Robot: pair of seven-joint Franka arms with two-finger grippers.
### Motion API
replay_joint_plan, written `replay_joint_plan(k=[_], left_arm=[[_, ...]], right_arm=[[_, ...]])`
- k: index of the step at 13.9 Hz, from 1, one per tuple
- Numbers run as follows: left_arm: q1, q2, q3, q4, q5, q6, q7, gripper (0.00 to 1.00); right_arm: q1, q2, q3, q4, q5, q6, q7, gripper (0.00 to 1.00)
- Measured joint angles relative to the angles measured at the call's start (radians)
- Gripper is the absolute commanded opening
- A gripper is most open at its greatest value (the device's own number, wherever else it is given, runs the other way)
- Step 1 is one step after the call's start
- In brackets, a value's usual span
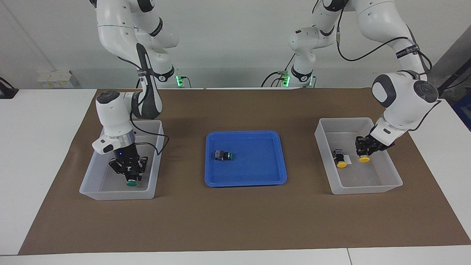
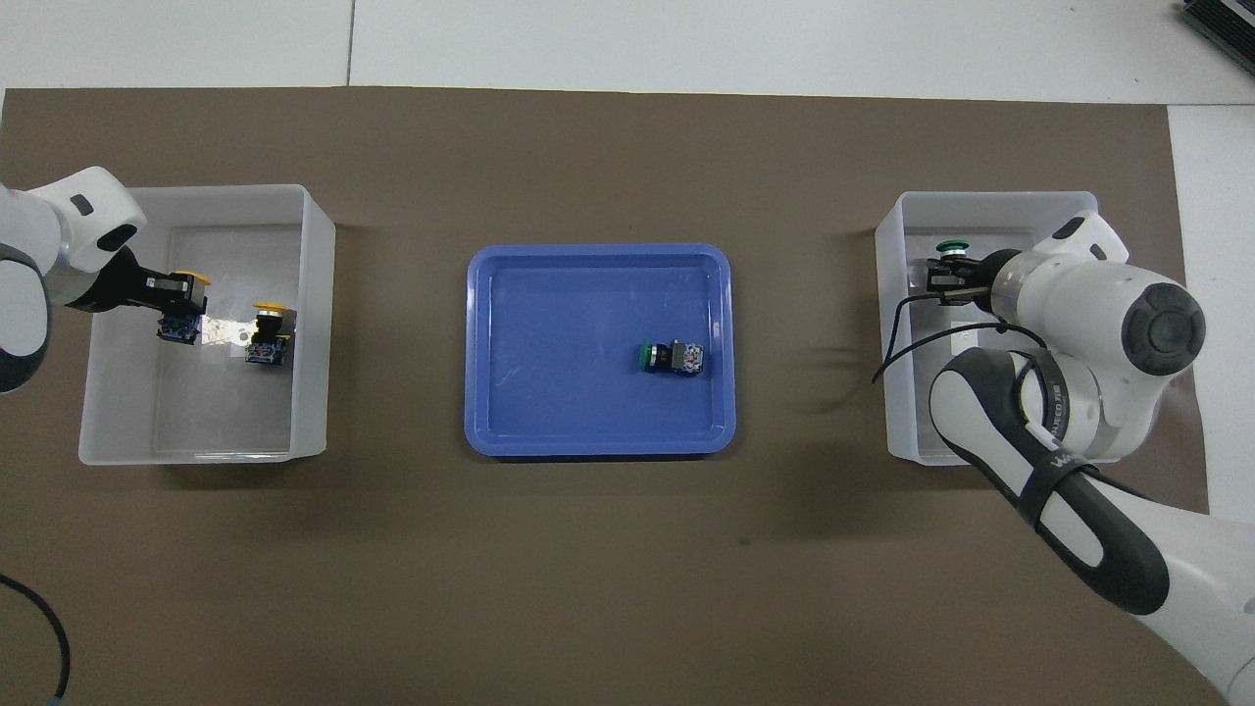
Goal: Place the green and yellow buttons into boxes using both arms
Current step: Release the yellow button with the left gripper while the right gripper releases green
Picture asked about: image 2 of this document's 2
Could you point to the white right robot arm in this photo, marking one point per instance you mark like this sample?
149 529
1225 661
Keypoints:
1098 324

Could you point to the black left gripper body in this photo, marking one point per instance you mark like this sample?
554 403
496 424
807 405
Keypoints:
118 289

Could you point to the brown paper table mat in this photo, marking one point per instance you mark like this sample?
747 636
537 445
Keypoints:
627 569

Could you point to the white paper label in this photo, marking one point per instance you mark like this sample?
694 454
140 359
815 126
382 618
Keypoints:
240 348

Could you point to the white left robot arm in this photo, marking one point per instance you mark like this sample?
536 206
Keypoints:
20 294

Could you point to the green push button switch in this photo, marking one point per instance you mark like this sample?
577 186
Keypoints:
672 357
953 245

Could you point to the black finned metal device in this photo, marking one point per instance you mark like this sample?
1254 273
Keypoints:
1226 20

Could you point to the yellow push button switch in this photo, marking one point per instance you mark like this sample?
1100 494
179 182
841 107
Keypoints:
267 348
179 331

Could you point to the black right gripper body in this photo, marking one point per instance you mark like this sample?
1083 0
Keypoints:
998 279

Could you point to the translucent white plastic box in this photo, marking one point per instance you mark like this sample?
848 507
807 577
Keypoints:
304 412
897 431

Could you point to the blue plastic tray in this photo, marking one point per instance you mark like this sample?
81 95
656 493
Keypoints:
588 412

